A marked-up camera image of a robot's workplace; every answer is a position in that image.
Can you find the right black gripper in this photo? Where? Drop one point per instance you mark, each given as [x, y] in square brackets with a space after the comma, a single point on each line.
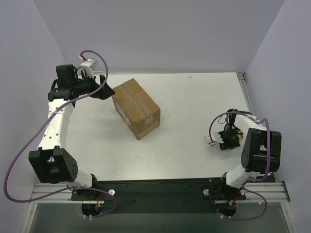
[225, 140]

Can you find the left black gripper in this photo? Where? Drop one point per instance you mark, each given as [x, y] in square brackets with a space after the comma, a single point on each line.
[101, 85]

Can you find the brown cardboard express box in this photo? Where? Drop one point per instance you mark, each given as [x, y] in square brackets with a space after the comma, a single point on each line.
[137, 109]

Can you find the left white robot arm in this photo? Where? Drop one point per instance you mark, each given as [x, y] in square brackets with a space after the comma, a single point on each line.
[51, 161]

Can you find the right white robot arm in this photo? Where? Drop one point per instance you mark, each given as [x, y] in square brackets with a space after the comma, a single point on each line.
[261, 150]

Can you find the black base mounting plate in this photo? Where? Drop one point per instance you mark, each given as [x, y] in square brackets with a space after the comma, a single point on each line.
[178, 206]

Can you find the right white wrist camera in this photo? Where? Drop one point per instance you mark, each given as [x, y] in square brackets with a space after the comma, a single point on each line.
[214, 138]

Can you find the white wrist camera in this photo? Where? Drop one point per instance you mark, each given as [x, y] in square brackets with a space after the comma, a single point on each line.
[214, 138]
[88, 65]

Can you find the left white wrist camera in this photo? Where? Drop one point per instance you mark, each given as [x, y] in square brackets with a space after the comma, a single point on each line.
[88, 65]

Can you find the aluminium frame rail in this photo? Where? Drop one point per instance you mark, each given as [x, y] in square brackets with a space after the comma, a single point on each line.
[163, 190]

